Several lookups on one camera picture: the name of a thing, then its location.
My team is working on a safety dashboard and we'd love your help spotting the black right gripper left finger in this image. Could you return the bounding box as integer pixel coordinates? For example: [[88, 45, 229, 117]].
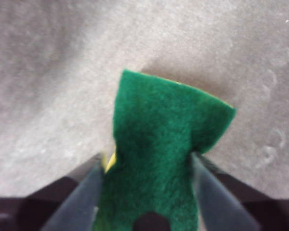
[[0, 153, 105, 231]]

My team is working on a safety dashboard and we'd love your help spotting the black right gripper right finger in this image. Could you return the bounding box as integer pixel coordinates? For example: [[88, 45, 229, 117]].
[[191, 152, 289, 231]]

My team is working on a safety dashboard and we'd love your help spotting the yellow sponge with green scourer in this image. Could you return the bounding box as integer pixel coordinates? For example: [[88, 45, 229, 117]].
[[95, 69, 237, 231]]

